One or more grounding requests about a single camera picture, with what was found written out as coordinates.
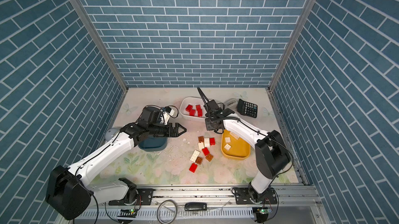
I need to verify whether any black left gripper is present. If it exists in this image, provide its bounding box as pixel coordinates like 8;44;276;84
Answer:
148;122;187;137

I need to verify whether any red lego brick pair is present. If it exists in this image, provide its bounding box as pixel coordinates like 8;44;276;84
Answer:
196;105;203;118

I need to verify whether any white rounded lego brick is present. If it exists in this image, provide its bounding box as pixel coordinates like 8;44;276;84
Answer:
204;138;211;148

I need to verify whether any cream long lego brick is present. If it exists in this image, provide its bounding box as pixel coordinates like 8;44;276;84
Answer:
230;132;240;140

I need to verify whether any white small lego brick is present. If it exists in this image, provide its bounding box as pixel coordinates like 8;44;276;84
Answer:
198;143;205;150

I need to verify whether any white square lego plate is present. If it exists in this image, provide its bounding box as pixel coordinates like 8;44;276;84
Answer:
224;144;232;151

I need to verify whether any brown lego brick low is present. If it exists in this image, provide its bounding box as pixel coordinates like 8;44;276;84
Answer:
194;157;203;165

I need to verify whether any red lego brick front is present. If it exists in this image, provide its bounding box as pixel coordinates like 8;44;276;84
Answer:
189;163;198;173

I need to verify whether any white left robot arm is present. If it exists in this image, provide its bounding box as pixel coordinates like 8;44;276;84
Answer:
45;106;187;220

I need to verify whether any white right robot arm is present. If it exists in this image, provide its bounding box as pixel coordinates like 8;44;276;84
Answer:
204;100;293;203

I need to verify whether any grey tape dispenser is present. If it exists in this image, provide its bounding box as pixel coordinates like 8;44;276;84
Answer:
223;98;238;111

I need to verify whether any white plastic bin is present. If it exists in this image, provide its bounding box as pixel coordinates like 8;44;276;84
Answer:
179;97;206;122

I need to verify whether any dark teal plastic bin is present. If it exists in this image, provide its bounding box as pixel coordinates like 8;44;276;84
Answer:
139;137;167;152

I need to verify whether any black desk calculator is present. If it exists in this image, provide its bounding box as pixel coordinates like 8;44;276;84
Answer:
237;99;258;118

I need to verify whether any brown lego brick right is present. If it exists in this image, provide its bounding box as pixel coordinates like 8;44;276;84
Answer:
205;154;214;162

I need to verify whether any yellow plastic bin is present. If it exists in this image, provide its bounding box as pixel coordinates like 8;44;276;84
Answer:
221;130;251;160

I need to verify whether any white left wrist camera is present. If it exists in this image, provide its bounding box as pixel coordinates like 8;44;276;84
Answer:
161;106;175;125

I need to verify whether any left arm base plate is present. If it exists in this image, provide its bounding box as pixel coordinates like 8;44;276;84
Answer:
108;188;154;206

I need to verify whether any coiled grey cable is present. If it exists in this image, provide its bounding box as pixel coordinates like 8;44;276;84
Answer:
156;199;178;224

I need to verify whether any black remote on rail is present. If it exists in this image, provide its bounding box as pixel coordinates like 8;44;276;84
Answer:
184;202;207;212

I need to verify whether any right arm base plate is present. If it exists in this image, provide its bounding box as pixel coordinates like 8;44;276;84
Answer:
231;187;278;205

